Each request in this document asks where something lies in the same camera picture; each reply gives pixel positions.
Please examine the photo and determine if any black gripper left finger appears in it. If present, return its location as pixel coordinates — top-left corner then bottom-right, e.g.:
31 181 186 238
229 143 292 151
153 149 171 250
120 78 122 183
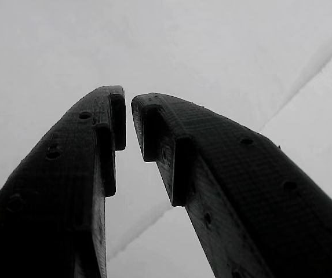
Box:
0 85 127 278

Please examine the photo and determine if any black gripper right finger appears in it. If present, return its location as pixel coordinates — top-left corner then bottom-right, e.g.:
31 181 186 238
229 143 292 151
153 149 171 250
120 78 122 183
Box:
130 92 332 278

